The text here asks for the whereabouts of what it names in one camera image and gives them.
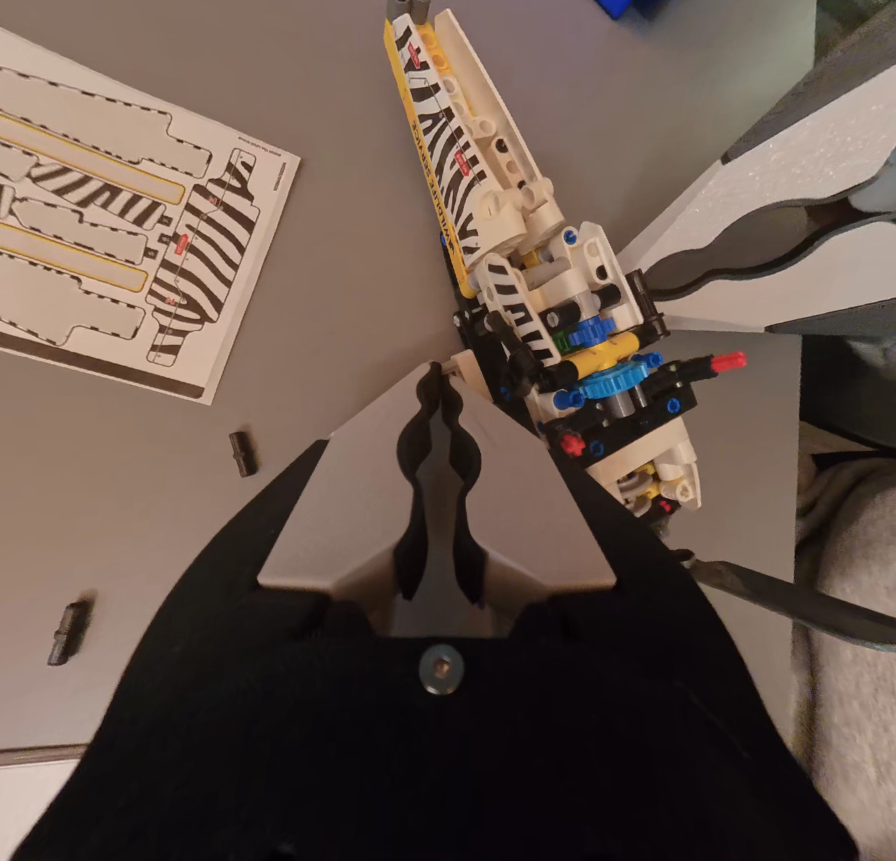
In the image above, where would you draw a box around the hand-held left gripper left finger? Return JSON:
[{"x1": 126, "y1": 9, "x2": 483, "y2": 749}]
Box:
[{"x1": 256, "y1": 362, "x2": 441, "y2": 634}]

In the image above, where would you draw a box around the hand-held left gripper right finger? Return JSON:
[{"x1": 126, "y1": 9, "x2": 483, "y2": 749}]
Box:
[{"x1": 441, "y1": 374, "x2": 620, "y2": 631}]

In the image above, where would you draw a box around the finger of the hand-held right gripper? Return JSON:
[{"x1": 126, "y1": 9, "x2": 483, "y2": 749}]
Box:
[
  {"x1": 618, "y1": 3, "x2": 896, "y2": 277},
  {"x1": 640, "y1": 220, "x2": 896, "y2": 338}
]

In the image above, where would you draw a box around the zebra striped lego helicopter model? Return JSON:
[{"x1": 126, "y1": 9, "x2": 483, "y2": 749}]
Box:
[{"x1": 381, "y1": 0, "x2": 749, "y2": 526}]

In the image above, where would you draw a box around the black lego rotor blade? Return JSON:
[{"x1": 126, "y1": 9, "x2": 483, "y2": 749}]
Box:
[{"x1": 675, "y1": 551, "x2": 896, "y2": 646}]

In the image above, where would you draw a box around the black lego pin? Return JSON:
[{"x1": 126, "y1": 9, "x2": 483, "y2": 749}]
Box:
[
  {"x1": 228, "y1": 428, "x2": 260, "y2": 479},
  {"x1": 48, "y1": 598, "x2": 93, "y2": 667}
]

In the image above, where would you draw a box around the person's grey clothing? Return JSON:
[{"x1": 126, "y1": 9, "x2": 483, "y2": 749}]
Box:
[{"x1": 791, "y1": 448, "x2": 896, "y2": 861}]

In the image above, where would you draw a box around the zebra print sticker sheet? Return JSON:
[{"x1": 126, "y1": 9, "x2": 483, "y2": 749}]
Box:
[{"x1": 0, "y1": 26, "x2": 302, "y2": 407}]

